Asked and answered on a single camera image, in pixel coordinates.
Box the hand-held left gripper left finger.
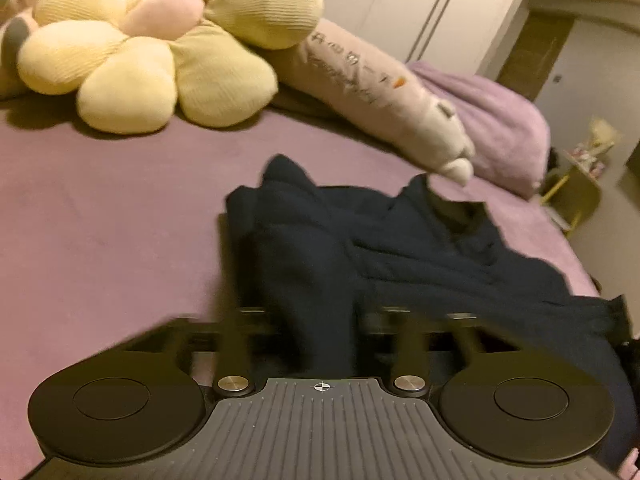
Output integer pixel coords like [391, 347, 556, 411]
[125, 306, 282, 397]

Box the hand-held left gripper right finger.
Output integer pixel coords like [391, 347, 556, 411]
[359, 305, 521, 397]

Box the navy zip jacket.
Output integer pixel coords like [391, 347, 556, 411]
[219, 153, 640, 466]

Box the purple bed sheet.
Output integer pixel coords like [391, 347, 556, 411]
[0, 92, 601, 480]

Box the yellow side table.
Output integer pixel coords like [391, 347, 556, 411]
[539, 149, 604, 239]

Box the purple pillow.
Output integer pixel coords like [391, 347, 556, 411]
[405, 60, 552, 202]

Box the long beige plush pillow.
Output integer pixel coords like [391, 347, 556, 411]
[260, 17, 477, 186]

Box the flower bouquet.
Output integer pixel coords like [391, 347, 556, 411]
[570, 117, 624, 171]

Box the cream flower plush cushion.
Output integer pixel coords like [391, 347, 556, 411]
[16, 0, 326, 136]

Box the white wardrobe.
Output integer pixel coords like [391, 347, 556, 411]
[304, 0, 532, 79]

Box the pink and grey plush toy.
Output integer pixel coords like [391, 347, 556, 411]
[0, 0, 117, 101]

